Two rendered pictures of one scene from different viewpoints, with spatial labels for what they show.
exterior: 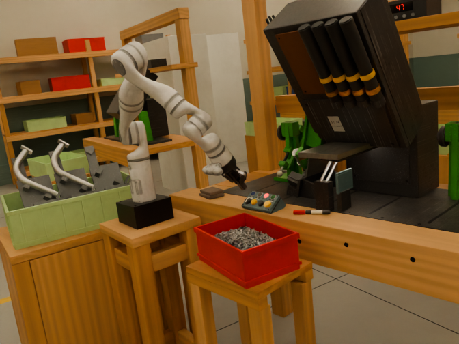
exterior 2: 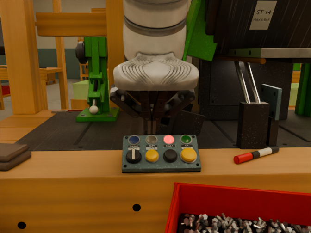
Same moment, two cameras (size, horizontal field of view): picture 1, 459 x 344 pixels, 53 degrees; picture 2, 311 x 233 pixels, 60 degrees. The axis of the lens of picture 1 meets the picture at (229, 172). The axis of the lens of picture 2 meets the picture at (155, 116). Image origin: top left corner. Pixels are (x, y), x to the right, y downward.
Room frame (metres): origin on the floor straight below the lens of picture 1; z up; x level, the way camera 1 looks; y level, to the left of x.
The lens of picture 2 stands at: (1.38, 0.29, 1.12)
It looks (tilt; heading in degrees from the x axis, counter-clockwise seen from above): 14 degrees down; 309
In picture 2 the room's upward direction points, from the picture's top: straight up
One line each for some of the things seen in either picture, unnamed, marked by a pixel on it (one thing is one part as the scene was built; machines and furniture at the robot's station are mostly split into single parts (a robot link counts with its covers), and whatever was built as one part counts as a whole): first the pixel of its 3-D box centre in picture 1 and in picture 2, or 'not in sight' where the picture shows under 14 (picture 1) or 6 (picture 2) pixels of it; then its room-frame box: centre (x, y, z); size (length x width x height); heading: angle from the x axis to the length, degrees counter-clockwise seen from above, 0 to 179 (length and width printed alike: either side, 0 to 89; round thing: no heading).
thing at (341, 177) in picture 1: (345, 189); (268, 113); (1.59, -0.41, 0.97); 0.10 x 0.02 x 0.14; 132
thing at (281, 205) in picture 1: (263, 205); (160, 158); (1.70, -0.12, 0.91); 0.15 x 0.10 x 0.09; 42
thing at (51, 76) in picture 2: not in sight; (36, 78); (10.42, -4.30, 0.22); 1.20 x 0.81 x 0.44; 123
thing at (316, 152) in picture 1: (349, 147); (259, 54); (1.63, -0.44, 1.11); 0.39 x 0.16 x 0.03; 132
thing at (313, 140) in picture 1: (320, 129); (198, 33); (1.77, -0.37, 1.17); 0.13 x 0.12 x 0.20; 42
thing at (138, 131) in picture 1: (136, 142); not in sight; (1.89, 0.37, 1.19); 0.09 x 0.09 x 0.17; 19
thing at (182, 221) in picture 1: (149, 224); not in sight; (1.88, 0.37, 0.83); 0.32 x 0.32 x 0.04; 37
